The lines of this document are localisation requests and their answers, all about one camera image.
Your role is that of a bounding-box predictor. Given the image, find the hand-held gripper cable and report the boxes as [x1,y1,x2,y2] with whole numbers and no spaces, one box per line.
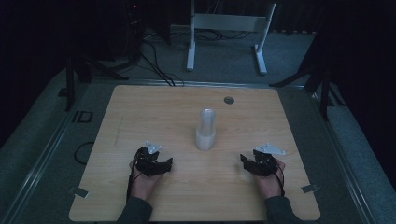
[125,153,140,203]
[273,161,287,198]

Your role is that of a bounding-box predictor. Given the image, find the right hand-held gripper cable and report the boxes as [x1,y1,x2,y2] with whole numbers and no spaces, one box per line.
[273,161,287,198]

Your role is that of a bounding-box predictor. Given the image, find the black tripod stand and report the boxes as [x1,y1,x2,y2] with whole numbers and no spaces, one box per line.
[268,29,347,122]
[63,50,130,113]

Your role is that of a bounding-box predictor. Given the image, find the black looped floor cable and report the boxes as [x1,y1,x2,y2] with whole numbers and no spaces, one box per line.
[73,141,95,166]

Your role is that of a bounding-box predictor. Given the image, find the white metal desk frame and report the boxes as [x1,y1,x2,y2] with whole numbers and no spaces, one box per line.
[186,0,277,76]

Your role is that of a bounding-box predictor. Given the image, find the left hand-held gripper cable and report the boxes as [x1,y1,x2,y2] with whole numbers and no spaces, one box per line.
[125,153,140,203]

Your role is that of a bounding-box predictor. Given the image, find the person's right hand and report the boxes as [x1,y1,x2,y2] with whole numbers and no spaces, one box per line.
[251,158,287,201]

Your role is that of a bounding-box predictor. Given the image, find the person's left hand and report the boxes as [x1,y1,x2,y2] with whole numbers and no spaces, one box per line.
[129,161,165,202]

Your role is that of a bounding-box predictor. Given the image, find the stack of clear plastic cups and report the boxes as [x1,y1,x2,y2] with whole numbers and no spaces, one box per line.
[194,107,218,152]

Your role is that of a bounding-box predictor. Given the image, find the black floor cable bundle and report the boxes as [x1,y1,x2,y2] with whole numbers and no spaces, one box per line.
[139,39,185,87]

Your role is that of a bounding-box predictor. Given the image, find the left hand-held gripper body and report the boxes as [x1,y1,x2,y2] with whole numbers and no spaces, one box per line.
[133,139,166,177]

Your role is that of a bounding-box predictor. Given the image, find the dark computer tower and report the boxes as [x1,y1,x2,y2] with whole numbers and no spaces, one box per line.
[101,0,145,62]

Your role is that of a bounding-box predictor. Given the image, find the tangled cables under frame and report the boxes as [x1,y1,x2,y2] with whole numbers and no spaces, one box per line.
[171,27,254,42]

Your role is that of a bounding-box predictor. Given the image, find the grey tape strip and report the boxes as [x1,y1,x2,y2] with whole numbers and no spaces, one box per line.
[68,186,91,199]
[301,184,321,194]

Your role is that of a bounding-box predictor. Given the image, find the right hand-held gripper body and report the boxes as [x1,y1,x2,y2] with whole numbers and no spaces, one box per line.
[250,142,287,177]

